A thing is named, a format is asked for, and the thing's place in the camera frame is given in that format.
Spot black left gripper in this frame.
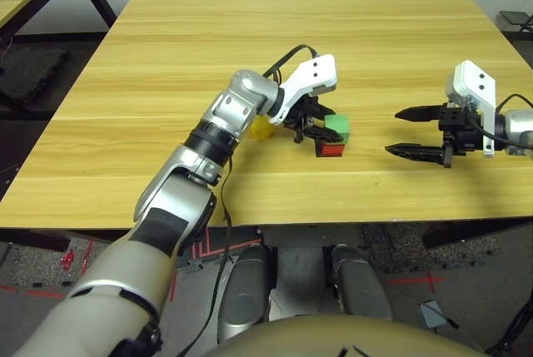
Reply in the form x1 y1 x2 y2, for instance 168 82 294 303
282 97 345 144

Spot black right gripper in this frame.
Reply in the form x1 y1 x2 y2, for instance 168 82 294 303
385 102 486 168

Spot green wooden block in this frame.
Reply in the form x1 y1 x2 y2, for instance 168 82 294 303
324 114 350 144

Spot red wooden block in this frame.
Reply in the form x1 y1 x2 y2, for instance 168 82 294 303
316 142 346 159

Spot yellow wooden block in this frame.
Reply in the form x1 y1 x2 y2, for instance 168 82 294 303
249 115 276 141

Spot speckled dark floor mat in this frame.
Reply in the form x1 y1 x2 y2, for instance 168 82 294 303
361 221 501 270

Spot red tape cross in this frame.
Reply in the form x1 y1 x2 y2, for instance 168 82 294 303
385 271 446 294

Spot black flat stand plate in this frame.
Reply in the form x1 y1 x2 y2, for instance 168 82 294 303
499 10 533 25

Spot grey robot right leg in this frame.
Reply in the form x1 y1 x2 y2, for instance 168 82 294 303
328 243 395 321

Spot grey robot leg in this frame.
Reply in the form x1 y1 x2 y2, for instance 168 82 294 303
217 243 276 344
328 243 395 321

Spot red tape lines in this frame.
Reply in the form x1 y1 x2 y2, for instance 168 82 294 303
189 227 263 258

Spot grey square floor object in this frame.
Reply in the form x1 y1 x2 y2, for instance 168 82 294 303
418 300 459 331

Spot grey robot left leg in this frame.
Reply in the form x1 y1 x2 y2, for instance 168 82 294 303
217 243 276 344

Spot beige robot torso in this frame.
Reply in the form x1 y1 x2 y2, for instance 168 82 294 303
203 314 486 357

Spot black foam mat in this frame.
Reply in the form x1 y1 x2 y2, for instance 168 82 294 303
0 44 72 104

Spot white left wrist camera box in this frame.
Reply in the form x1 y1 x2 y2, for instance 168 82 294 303
272 53 339 126

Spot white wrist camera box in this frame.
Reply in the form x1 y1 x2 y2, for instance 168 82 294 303
445 59 499 158
272 53 339 126

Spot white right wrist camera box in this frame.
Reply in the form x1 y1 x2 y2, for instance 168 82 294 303
445 59 499 158

